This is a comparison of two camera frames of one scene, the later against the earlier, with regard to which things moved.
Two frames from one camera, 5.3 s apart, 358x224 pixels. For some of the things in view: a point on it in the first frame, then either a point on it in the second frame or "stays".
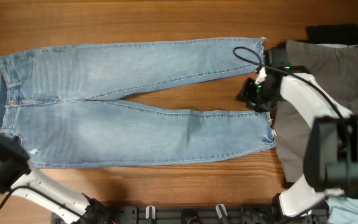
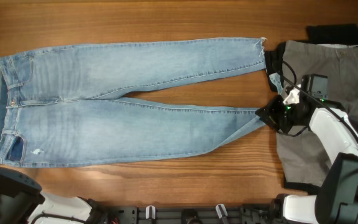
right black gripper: [246, 92] to [268, 114]
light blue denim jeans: [42, 107] stays
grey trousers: [348, 70] stays
